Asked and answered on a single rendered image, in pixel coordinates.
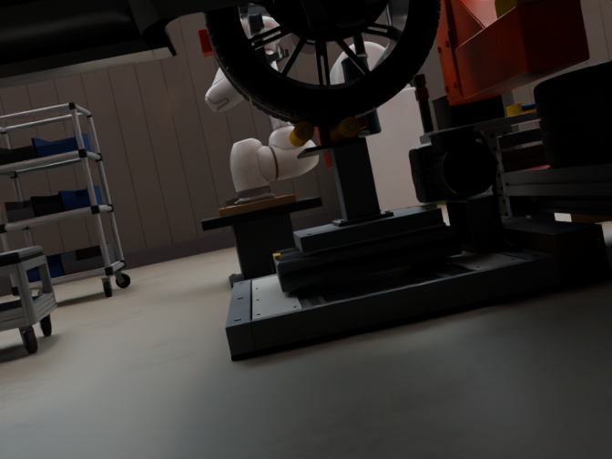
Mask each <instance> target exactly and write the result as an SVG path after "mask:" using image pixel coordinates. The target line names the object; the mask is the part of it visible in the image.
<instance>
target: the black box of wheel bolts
mask: <svg viewBox="0 0 612 459"><path fill-rule="evenodd" d="M432 103H433V108H434V113H435V118H436V123H437V127H438V131H439V130H444V129H448V128H457V127H461V126H466V125H471V124H475V123H479V122H484V121H488V120H493V119H498V118H502V117H505V112H504V106H503V101H502V97H501V95H500V96H497V97H492V98H488V99H483V100H478V101H474V102H469V103H464V104H460V105H455V106H450V105H449V100H447V95H446V94H445V95H444V96H443V97H439V98H437V99H435V100H432Z"/></svg>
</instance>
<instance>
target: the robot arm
mask: <svg viewBox="0 0 612 459"><path fill-rule="evenodd" d="M262 18H263V23H264V32H266V31H269V30H271V29H272V28H275V27H277V26H279V24H278V23H277V22H276V21H275V20H274V19H273V18H270V17H266V16H263V17H262ZM240 21H241V24H242V27H243V29H244V32H245V34H246V36H247V38H248V39H250V38H252V37H253V36H250V32H249V28H248V23H247V20H242V19H240ZM279 42H280V39H279V40H277V41H275V42H272V43H270V44H268V45H266V46H265V48H266V53H267V58H268V62H269V65H270V66H272V67H273V68H275V69H276V70H277V71H279V70H278V67H277V63H279V62H280V61H281V60H283V59H285V58H287V57H289V56H290V54H289V49H286V50H284V49H283V48H281V46H279V49H278V52H276V53H274V52H275V48H276V45H277V44H278V43H279ZM243 99H245V98H244V97H243V96H242V95H240V94H239V93H238V92H237V89H235V88H234V87H233V86H232V85H231V83H230V82H229V80H228V79H227V78H226V77H225V76H224V73H223V72H222V71H221V69H220V68H219V70H218V72H217V75H216V76H215V80H214V82H213V84H212V86H211V88H210V89H209V91H208V92H207V94H206V96H205V101H206V103H207V105H208V106H209V108H210V109H211V110H212V111H214V112H223V111H226V110H228V109H230V108H232V107H234V106H236V105H237V104H238V103H239V102H241V101H242V100H243ZM268 119H269V122H270V128H271V132H272V133H271V135H270V138H269V146H268V147H265V146H262V144H261V142H260V141H258V140H257V139H254V138H248V139H245V140H242V141H240V142H237V143H235V144H234V145H233V148H232V150H231V153H230V170H231V176H232V179H233V184H234V187H235V190H236V192H237V193H236V194H237V196H236V197H235V198H233V199H228V200H226V205H227V206H230V205H234V206H238V205H243V204H248V203H252V202H257V201H261V200H265V199H274V198H276V195H275V194H273V193H272V191H271V187H270V182H272V181H273V180H277V179H289V178H294V177H298V176H300V175H302V174H305V173H306V172H308V171H309V170H311V169H312V168H314V167H315V166H316V165H317V164H318V161H319V155H317V156H312V157H307V158H299V159H298V158H297V156H298V155H299V154H300V153H301V152H302V151H303V150H304V149H305V148H312V147H316V145H315V144H314V143H313V142H312V141H311V140H309V141H308V142H307V143H306V144H305V145H304V146H302V147H295V146H293V145H292V144H291V142H290V133H291V132H292V130H293V129H294V126H293V124H291V123H290V122H284V121H281V120H280V119H277V118H275V117H272V116H271V115H268ZM267 186H268V187H267Z"/></svg>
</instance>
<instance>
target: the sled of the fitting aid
mask: <svg viewBox="0 0 612 459"><path fill-rule="evenodd" d="M459 254H462V249H461V244H460V240H459V235H458V229H457V227H455V226H448V225H446V223H445V222H444V224H440V225H435V226H432V227H427V228H422V229H415V230H410V231H406V232H402V233H397V234H393V235H388V236H384V237H380V238H375V239H371V240H363V241H358V242H354V243H350V244H345V245H341V246H337V247H332V248H328V249H324V250H316V251H312V252H307V253H302V252H301V251H300V249H299V248H298V247H295V248H291V249H286V250H278V251H276V253H275V254H272V255H273V259H274V263H275V268H276V272H277V277H278V280H279V283H280V287H281V290H282V292H285V291H294V290H296V291H303V290H307V289H311V288H316V287H319V285H320V284H323V283H328V282H333V281H340V280H344V279H349V278H353V277H357V276H362V275H366V274H370V273H375V272H379V271H383V270H391V269H395V268H400V267H403V266H408V265H413V264H416V263H424V264H426V263H430V262H435V261H439V260H446V257H450V256H454V255H459Z"/></svg>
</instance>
